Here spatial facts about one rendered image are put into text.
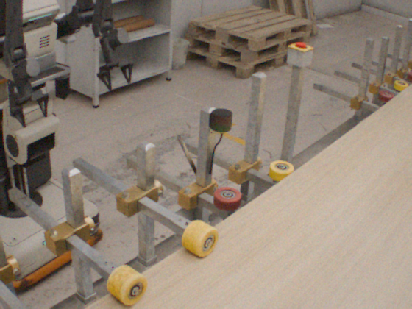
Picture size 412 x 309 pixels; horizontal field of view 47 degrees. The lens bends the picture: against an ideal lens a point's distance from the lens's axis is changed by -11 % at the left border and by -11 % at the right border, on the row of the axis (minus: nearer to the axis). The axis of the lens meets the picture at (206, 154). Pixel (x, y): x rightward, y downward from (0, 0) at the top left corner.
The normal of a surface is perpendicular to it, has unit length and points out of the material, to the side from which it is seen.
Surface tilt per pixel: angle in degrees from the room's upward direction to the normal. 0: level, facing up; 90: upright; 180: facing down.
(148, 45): 90
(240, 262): 0
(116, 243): 0
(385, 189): 0
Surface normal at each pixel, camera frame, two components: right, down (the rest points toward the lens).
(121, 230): 0.07, -0.87
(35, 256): 0.80, 0.33
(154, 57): -0.64, 0.33
